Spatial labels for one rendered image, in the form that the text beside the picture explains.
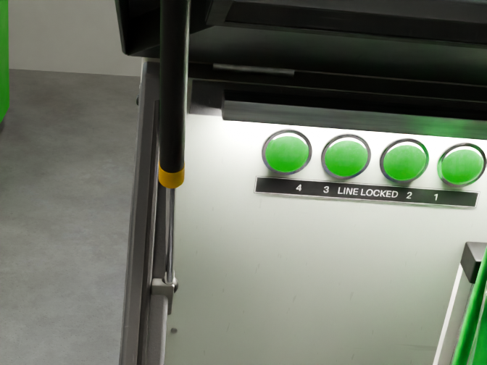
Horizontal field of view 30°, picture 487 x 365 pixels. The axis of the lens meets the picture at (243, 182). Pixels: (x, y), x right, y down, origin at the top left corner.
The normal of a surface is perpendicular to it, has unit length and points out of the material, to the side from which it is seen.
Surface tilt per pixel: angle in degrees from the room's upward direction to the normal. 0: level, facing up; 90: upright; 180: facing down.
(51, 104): 0
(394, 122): 90
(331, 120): 90
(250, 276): 90
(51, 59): 90
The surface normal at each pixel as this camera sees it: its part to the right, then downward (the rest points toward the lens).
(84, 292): 0.11, -0.88
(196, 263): 0.06, 0.48
